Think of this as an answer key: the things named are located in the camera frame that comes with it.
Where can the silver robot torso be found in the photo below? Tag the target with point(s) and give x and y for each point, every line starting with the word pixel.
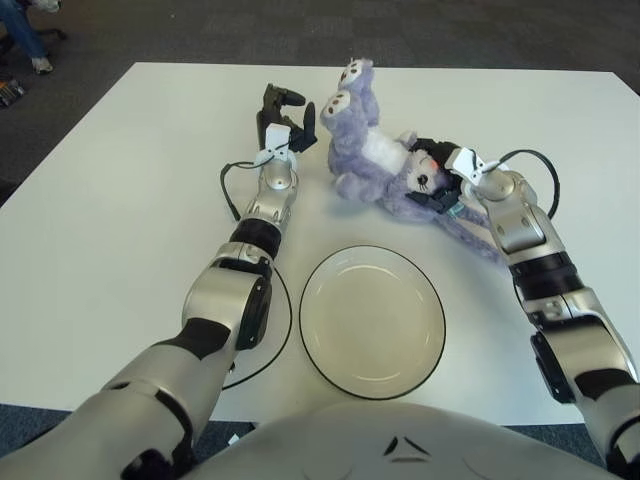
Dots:
pixel 400 450

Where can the person in blue jeans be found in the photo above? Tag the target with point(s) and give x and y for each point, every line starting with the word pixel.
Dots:
pixel 25 30

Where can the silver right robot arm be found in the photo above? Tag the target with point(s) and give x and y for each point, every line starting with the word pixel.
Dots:
pixel 520 220

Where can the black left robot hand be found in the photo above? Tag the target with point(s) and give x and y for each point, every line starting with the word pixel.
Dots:
pixel 272 97

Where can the black chair wheel base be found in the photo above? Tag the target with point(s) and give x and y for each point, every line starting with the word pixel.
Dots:
pixel 52 33

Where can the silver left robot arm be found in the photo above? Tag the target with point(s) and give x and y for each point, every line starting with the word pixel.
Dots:
pixel 272 180

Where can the purple plush bunny doll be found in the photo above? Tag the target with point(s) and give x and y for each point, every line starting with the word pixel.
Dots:
pixel 350 130

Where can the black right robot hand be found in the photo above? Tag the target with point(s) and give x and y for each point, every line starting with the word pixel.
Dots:
pixel 440 150

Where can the white plate with black rim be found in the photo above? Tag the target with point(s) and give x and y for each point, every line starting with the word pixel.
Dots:
pixel 372 320

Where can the dark box with orange print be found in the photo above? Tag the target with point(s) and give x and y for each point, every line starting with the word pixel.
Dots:
pixel 11 92

